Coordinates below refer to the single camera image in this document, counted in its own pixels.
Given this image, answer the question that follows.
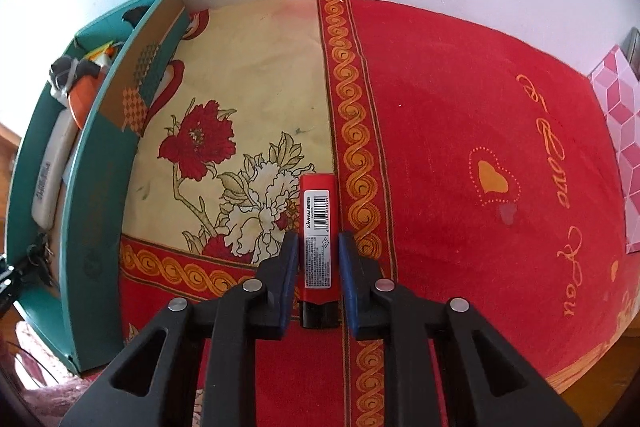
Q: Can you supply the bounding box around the teal cardboard box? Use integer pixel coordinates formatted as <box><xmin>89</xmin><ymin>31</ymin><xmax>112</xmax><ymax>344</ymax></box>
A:
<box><xmin>4</xmin><ymin>0</ymin><xmax>190</xmax><ymax>375</ymax></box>

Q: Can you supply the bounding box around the red marker pen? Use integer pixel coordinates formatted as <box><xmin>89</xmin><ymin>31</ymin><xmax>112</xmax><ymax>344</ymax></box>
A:
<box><xmin>299</xmin><ymin>173</ymin><xmax>340</xmax><ymax>329</ymax></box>

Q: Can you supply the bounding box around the orange monkey timer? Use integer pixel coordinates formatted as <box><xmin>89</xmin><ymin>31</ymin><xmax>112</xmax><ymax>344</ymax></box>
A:
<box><xmin>49</xmin><ymin>52</ymin><xmax>112</xmax><ymax>129</ymax></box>

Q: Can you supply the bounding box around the black keys bunch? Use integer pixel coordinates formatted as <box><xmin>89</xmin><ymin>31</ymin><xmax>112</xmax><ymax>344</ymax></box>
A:
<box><xmin>26</xmin><ymin>233</ymin><xmax>56</xmax><ymax>287</ymax></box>

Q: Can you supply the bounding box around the pink fluffy blanket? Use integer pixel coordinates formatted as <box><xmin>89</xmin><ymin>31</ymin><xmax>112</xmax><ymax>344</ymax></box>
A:
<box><xmin>1</xmin><ymin>309</ymin><xmax>101</xmax><ymax>426</ymax></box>

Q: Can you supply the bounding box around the white remote control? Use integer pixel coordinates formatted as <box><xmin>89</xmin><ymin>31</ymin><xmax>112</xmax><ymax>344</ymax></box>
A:
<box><xmin>32</xmin><ymin>108</ymin><xmax>78</xmax><ymax>231</ymax></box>

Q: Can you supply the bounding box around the red patterned cloth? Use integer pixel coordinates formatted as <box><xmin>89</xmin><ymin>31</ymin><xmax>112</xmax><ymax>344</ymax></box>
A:
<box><xmin>119</xmin><ymin>0</ymin><xmax>639</xmax><ymax>407</ymax></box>

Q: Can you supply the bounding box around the pink geometric box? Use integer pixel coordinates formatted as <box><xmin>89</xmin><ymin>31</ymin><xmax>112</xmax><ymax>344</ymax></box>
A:
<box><xmin>588</xmin><ymin>46</ymin><xmax>640</xmax><ymax>255</ymax></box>

